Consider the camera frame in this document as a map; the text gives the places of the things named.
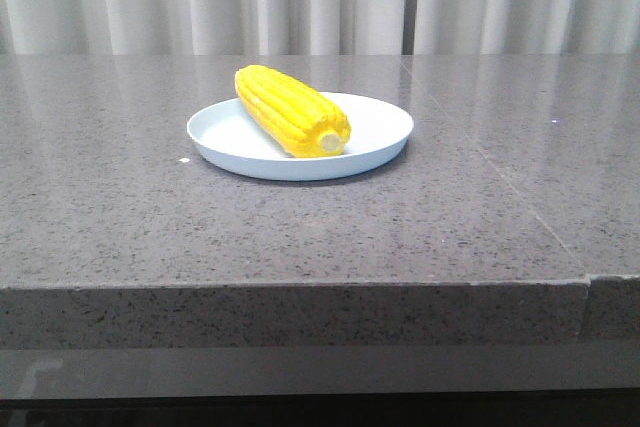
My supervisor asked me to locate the grey pleated curtain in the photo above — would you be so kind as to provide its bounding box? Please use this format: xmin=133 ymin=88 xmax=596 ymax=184
xmin=1 ymin=0 xmax=639 ymax=55

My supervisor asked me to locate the light blue round plate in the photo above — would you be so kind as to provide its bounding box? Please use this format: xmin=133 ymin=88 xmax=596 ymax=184
xmin=187 ymin=92 xmax=414 ymax=181

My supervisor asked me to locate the yellow toy corn cob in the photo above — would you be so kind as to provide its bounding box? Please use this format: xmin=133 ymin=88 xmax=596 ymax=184
xmin=234 ymin=65 xmax=351 ymax=158

